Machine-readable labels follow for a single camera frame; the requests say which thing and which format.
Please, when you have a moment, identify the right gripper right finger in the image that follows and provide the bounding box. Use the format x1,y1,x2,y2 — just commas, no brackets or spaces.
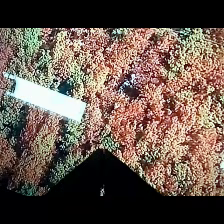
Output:
102,149,162,197

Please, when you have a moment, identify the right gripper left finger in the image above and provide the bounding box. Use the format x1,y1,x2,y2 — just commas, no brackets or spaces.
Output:
49,148,104,197

